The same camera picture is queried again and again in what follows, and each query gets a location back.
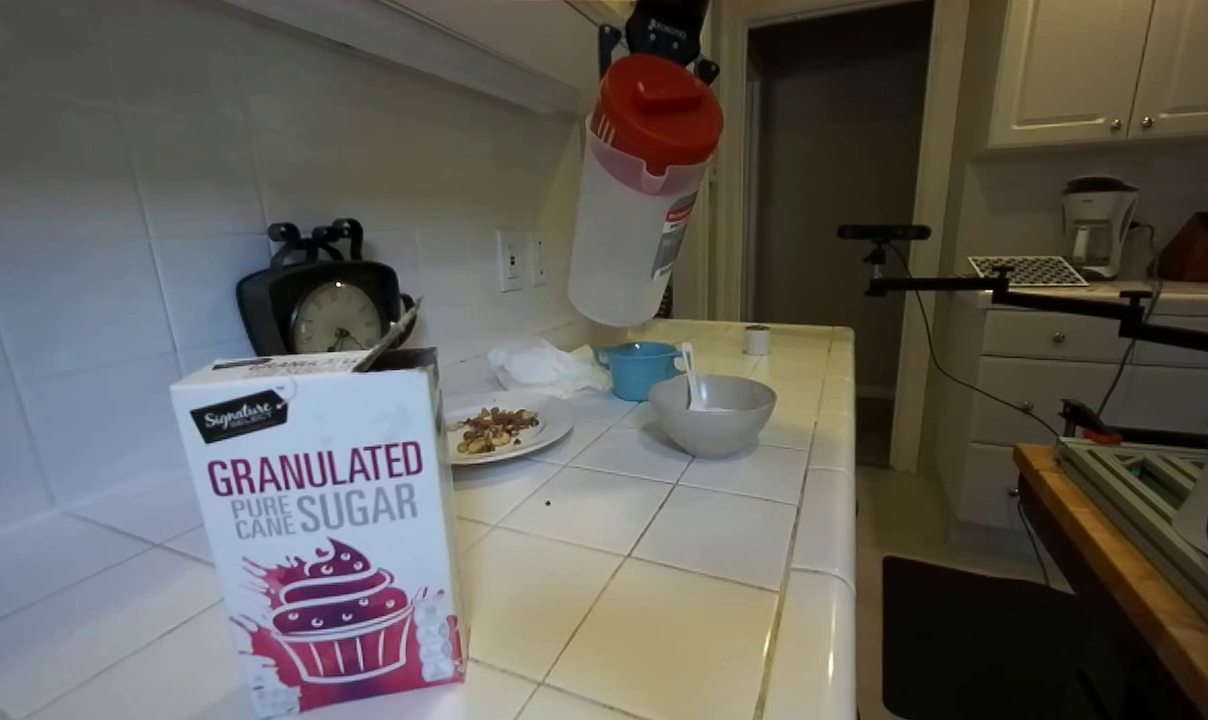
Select wire cooling rack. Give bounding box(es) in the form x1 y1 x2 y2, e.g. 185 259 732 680
964 249 1095 292

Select beige ceramic bowl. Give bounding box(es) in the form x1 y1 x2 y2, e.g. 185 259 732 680
643 368 779 460

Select white coffee maker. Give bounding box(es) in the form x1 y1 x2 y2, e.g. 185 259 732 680
1059 171 1145 279

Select translucent pitcher with red lid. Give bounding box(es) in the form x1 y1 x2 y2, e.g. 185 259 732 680
562 52 727 331

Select white corner wall cabinets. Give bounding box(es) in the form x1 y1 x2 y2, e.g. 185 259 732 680
982 0 1208 154

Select wooden table top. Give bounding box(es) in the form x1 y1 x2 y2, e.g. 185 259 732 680
1013 441 1208 720

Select white wall outlet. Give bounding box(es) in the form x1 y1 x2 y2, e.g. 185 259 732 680
491 223 530 298

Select teal measuring cup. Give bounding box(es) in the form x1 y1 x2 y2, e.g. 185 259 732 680
591 339 686 406

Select black camera cable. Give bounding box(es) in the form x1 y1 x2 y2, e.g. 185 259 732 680
902 284 1074 447

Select black stereo camera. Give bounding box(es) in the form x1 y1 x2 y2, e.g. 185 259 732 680
834 220 935 249

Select grey robot control unit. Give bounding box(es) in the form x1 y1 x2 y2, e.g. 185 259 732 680
1056 427 1208 649

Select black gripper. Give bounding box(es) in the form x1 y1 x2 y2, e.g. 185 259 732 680
623 0 725 71

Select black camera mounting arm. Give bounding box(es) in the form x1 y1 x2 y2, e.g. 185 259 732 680
862 246 1208 360

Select white upper wall cabinets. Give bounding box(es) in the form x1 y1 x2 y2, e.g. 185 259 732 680
227 0 636 122

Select white plastic bag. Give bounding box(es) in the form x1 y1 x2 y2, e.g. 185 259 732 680
484 338 617 399

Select white plastic spoon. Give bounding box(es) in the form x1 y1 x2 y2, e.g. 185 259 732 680
671 339 711 417

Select black floor mat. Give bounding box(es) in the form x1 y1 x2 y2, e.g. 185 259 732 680
881 554 1104 720

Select wooden knife block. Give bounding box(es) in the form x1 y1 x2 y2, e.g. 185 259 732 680
1147 197 1208 284

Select white plate with food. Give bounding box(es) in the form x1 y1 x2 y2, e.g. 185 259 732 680
438 397 578 472

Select white base cabinets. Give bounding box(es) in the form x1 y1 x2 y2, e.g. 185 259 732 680
951 292 1208 532

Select granulated sugar box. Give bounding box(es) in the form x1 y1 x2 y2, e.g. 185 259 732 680
169 345 467 720

